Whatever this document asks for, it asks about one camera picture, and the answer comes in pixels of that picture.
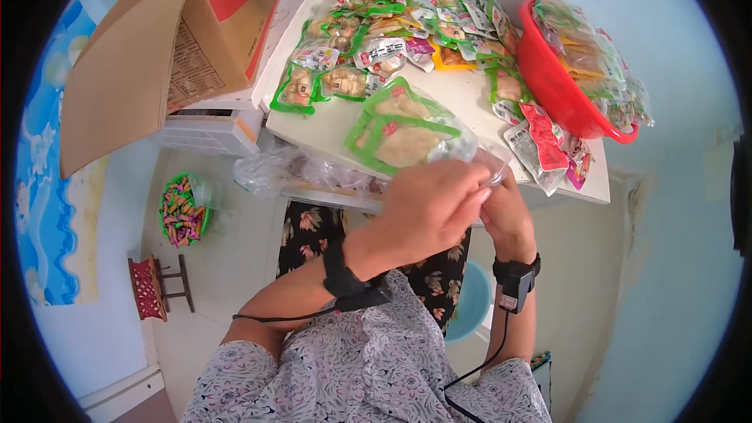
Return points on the person's left hand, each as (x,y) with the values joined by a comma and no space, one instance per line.
(420,211)

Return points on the person's right hand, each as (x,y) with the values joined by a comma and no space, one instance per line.
(511,229)

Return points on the person's left fingers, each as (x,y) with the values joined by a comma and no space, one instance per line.
(470,185)

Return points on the person's right fingers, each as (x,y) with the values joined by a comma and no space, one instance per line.
(499,194)

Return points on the clear plastic bag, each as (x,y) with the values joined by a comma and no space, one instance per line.
(470,147)

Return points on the white printed snack packet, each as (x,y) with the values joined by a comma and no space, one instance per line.
(526,158)

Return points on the red label snack packet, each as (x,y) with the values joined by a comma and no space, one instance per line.
(543,135)

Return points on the large green snack packet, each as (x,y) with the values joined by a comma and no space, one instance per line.
(402,104)
(405,144)

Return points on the purple snack packet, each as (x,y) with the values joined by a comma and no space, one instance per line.
(579,169)

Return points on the black wrist band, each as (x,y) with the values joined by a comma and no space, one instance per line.
(516,276)
(344,279)

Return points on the white table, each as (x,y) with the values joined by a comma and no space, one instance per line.
(464,97)

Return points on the blue plastic basin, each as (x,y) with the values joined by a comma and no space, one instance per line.
(473,299)

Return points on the red plastic basin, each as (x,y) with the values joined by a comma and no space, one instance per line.
(549,88)

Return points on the heap of bagged snacks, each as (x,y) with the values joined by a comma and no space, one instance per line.
(593,59)

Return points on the pile of green snack packets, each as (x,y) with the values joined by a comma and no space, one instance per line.
(376,41)

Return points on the crumpled clear plastic bags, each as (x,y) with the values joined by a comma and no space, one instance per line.
(276,170)

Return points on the person's body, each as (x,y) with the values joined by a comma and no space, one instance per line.
(364,376)

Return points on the green plastic basket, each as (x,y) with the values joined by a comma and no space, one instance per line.
(205,220)

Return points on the pile of wrapped candies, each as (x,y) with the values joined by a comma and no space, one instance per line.
(181,214)

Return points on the red wooden stool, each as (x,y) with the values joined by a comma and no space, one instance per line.
(145,289)

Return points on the brown cardboard box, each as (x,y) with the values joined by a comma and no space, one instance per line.
(129,70)

